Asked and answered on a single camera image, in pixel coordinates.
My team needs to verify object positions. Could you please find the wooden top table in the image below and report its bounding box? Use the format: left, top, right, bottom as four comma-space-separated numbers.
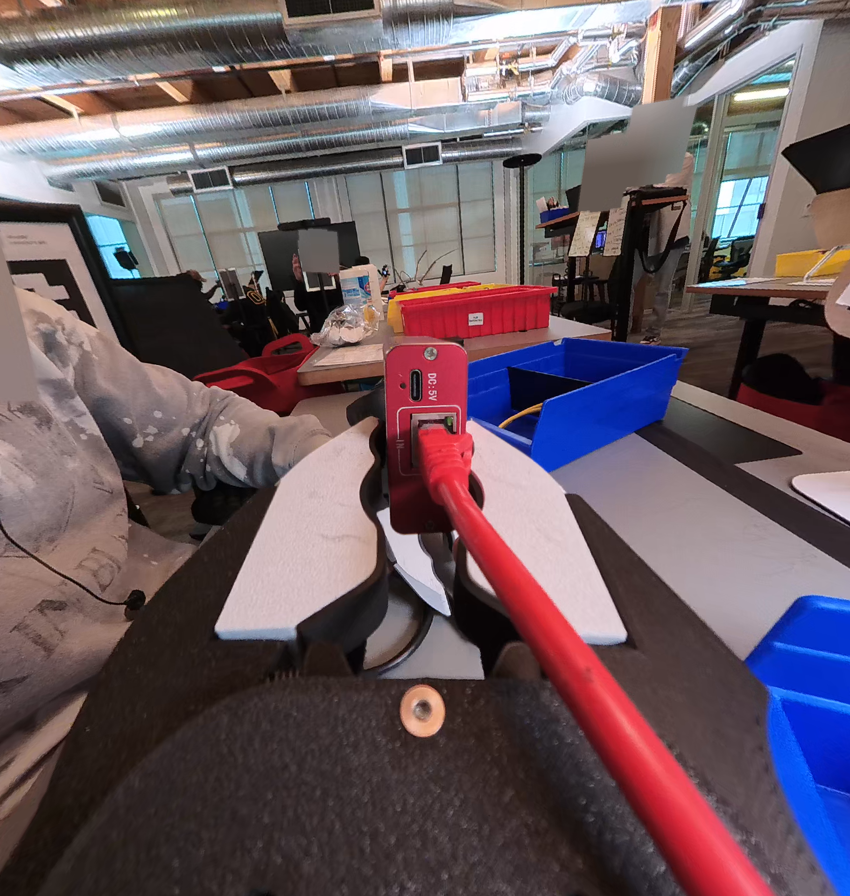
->
297, 315, 612, 387
686, 276, 842, 401

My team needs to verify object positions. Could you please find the black floor lamp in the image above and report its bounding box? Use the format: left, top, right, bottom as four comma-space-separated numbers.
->
503, 154, 543, 288

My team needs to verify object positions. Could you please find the black lavalier microphone cable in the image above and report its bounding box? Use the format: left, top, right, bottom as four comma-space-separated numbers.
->
0, 437, 148, 623

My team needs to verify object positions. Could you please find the red plastic bin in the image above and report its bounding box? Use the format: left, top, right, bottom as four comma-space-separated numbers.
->
400, 285, 557, 340

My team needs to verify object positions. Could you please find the black framed marker board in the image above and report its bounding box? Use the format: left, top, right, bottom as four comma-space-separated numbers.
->
0, 198, 122, 342

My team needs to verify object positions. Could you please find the plastic wipes bottle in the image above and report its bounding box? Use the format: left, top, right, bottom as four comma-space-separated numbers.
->
339, 265, 385, 310

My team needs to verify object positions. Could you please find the red bucket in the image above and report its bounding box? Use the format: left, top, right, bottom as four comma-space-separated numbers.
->
194, 334, 343, 415

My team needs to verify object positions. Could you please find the black monitor screen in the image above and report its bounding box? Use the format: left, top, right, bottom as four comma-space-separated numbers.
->
258, 220, 363, 293

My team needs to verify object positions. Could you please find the red ethernet splitter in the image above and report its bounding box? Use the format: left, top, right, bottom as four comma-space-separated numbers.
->
384, 337, 469, 535

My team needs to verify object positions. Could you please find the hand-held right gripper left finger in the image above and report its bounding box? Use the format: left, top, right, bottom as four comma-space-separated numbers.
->
215, 416, 391, 643

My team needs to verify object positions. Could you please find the black bag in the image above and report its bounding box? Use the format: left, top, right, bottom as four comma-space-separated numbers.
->
741, 353, 825, 407

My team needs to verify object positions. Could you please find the black standing desk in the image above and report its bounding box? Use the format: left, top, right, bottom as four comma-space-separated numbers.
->
537, 185, 692, 342

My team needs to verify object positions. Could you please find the black partition panel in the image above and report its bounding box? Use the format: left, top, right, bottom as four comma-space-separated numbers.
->
110, 274, 252, 380

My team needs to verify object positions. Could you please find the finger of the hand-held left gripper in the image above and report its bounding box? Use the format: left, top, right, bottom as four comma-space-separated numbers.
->
376, 505, 455, 618

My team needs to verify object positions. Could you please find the red floor bin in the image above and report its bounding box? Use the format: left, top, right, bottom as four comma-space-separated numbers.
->
736, 381, 850, 447

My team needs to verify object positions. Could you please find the blue plastic bin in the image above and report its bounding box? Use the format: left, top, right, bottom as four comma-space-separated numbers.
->
745, 595, 850, 896

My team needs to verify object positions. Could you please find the person's grey patterned hoodie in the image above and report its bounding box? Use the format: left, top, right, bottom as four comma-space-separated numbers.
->
0, 402, 203, 872

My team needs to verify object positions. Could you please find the black panel wooden stand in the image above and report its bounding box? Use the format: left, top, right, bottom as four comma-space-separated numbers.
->
782, 118, 850, 281

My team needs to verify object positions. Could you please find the red ethernet cable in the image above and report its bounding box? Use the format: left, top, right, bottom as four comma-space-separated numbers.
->
416, 428, 777, 896

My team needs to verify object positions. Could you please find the blue bin with black divider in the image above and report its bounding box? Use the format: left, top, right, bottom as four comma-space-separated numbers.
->
467, 337, 689, 474

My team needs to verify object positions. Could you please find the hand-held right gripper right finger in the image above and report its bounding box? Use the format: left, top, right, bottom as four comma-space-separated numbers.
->
453, 420, 629, 664

